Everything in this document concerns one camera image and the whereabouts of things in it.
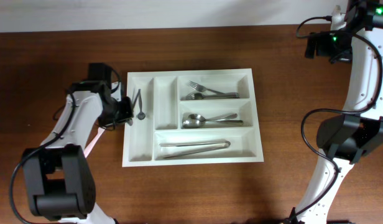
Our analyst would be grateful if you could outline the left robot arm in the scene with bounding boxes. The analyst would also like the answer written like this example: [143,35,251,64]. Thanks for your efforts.
[20,63,133,223]

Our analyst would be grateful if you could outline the steel tablespoon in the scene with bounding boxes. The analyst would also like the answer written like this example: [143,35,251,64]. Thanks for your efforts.
[182,120,244,129]
[188,113,238,122]

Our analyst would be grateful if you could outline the small steel teaspoon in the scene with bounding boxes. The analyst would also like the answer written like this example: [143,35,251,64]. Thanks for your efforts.
[137,89,146,120]
[127,89,141,126]

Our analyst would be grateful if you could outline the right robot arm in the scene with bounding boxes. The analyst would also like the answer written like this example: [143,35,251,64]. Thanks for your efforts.
[283,1,383,223]

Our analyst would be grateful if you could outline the steel fork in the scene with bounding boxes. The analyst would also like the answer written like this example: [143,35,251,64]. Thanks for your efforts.
[183,93,239,100]
[187,81,222,94]

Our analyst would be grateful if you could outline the right black camera cable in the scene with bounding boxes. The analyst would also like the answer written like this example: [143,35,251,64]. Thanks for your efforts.
[295,15,383,223]

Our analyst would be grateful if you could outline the steel tongs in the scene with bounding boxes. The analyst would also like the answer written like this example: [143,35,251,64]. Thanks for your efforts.
[160,139,231,159]

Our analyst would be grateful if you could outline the white cutlery tray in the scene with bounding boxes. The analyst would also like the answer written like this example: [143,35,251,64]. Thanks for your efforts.
[122,68,264,167]

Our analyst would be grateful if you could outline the left black camera cable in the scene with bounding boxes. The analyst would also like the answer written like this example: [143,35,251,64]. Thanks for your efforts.
[8,67,122,224]

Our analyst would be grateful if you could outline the white plastic knife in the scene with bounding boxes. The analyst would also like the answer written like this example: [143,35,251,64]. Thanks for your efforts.
[83,128,105,157]

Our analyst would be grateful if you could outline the black camera cable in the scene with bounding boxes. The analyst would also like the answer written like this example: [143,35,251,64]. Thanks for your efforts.
[295,15,383,223]
[8,67,122,224]

